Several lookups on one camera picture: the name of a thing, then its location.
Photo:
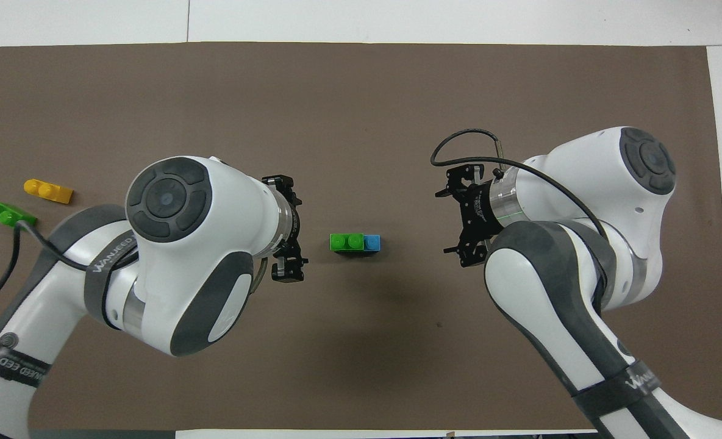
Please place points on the blue three-stud toy block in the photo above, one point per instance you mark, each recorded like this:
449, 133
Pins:
372, 242

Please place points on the brown paper mat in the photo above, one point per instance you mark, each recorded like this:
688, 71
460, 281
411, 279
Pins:
361, 110

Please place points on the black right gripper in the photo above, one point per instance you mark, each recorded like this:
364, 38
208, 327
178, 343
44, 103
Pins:
480, 213

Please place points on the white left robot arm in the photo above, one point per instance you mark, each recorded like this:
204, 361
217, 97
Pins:
172, 262

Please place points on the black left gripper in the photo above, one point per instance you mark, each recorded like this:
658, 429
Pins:
297, 225

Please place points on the yellow two-stud toy block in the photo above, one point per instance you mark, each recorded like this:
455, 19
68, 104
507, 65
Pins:
48, 191

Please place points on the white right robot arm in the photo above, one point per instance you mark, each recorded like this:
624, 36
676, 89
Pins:
580, 201

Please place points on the green two-stud toy block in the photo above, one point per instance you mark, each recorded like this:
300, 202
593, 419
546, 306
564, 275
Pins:
346, 242
8, 214

